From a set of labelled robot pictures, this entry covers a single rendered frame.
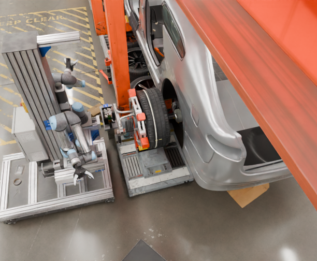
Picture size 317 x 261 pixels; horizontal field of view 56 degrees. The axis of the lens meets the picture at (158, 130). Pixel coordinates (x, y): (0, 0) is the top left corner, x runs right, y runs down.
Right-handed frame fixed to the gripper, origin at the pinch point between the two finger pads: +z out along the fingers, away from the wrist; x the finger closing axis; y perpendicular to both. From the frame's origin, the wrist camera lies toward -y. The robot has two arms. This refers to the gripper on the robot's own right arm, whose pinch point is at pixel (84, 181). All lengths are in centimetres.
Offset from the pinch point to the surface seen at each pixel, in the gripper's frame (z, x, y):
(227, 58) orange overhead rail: 100, 0, -178
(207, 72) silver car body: -17, -113, -68
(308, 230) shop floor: 102, -224, 94
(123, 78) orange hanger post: -109, -82, -3
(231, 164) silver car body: 47, -105, -25
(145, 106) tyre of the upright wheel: -58, -84, -4
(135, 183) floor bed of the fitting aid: -41, -75, 107
